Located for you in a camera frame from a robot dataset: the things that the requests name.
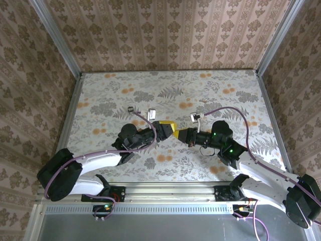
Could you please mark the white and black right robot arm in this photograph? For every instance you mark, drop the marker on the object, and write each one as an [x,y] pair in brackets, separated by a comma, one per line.
[265,170]

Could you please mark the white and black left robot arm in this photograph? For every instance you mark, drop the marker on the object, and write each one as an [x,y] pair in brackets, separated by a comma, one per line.
[95,158]

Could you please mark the small black holder block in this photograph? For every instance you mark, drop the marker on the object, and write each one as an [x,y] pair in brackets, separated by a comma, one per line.
[130,109]

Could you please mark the small brass object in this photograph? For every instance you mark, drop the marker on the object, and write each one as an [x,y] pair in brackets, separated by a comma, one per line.
[205,101]

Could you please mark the right controller board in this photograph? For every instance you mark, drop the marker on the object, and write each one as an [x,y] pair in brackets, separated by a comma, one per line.
[242,209]

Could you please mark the controller board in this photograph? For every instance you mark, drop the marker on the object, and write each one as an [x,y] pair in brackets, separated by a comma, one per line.
[242,209]
[105,208]

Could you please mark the left controller board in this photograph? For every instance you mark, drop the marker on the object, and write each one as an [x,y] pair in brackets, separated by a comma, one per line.
[105,208]

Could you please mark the grey metal plate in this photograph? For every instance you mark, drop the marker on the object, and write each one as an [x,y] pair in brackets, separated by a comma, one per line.
[150,228]

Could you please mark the thin aluminium table rail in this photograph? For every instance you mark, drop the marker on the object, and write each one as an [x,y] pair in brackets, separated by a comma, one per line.
[170,71]

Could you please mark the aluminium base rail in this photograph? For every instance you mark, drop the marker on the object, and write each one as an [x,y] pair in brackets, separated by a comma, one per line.
[170,192]

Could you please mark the aluminium table side rail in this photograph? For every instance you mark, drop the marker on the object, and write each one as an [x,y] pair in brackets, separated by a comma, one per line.
[75,98]
[266,100]

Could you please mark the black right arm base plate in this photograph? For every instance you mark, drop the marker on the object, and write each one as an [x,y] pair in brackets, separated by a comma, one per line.
[220,194]

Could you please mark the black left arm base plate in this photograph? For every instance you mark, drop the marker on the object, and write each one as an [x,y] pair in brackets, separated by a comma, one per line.
[120,194]

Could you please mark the aluminium frame post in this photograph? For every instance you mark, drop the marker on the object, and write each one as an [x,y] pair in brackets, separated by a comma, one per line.
[278,35]
[55,40]

